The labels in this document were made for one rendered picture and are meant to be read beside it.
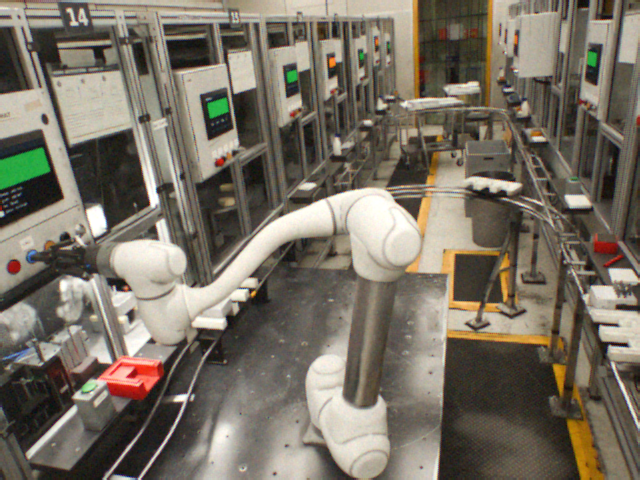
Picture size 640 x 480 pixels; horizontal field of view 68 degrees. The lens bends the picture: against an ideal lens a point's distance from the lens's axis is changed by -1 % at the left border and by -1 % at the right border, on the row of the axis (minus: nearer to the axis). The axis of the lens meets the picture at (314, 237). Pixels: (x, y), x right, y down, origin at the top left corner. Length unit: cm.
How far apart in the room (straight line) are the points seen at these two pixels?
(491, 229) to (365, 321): 328
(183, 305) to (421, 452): 86
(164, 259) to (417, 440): 98
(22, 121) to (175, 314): 65
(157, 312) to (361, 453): 63
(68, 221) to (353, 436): 101
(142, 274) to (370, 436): 71
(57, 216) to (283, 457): 99
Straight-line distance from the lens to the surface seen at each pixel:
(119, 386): 165
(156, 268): 116
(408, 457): 161
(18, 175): 142
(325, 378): 148
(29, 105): 150
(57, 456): 158
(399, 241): 105
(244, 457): 167
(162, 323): 125
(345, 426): 135
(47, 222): 151
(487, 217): 435
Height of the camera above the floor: 189
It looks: 23 degrees down
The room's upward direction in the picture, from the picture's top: 6 degrees counter-clockwise
